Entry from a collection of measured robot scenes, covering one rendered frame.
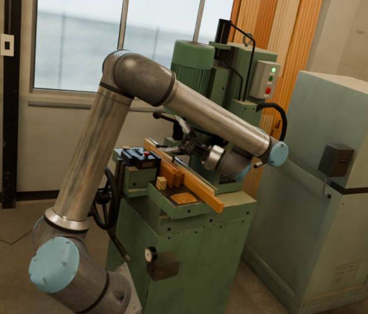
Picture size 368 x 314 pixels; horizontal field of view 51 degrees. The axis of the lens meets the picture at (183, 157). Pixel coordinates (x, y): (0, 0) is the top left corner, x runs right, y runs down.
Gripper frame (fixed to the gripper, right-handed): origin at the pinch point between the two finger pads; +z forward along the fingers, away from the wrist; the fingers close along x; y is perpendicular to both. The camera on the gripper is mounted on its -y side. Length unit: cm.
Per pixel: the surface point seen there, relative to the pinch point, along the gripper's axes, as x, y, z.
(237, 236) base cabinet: 38, -42, -49
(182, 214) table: 27.0, 1.6, -21.3
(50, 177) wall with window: 91, -118, 93
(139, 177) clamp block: 24.1, -5.3, 3.0
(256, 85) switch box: -33.9, -24.3, -22.9
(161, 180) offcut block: 20.3, -4.4, -6.3
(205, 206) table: 21.9, -6.2, -27.8
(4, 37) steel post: 2, -64, 131
